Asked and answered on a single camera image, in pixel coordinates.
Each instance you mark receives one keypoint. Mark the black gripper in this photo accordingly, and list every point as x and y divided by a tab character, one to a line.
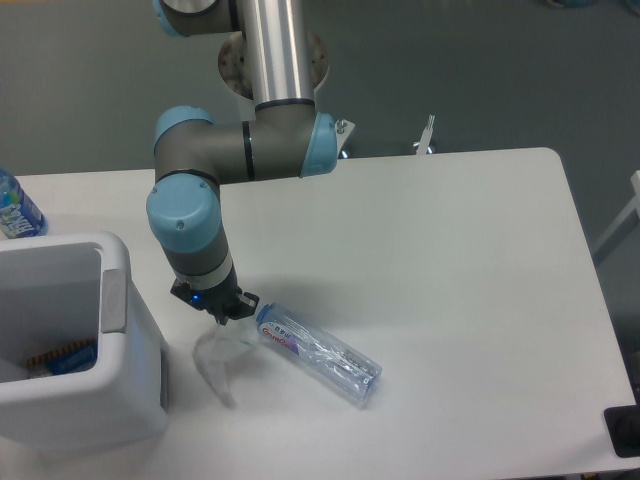
223	302

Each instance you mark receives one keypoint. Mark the clear plastic bottle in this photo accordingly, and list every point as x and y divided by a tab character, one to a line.
331	361

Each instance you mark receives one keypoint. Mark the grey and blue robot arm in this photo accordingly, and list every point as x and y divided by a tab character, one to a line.
194	157

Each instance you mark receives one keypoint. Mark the blue and orange trash packet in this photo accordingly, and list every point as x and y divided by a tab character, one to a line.
76	357

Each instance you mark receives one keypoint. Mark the white plastic trash can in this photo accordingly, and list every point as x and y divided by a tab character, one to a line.
56	290

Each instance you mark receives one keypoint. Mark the blue labelled water bottle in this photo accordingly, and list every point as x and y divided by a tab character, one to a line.
20	217

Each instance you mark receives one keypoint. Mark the white frame at right edge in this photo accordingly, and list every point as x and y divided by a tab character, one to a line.
620	227

